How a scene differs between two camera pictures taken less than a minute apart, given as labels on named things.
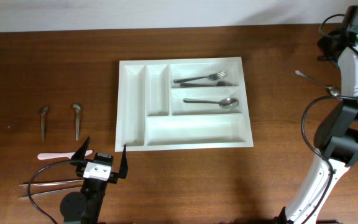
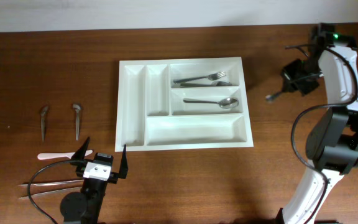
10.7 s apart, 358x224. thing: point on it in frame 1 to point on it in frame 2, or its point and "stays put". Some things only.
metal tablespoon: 229,102 stays put
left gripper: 114,176 stays put
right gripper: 323,40 to 292,86
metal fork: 220,83 stays put
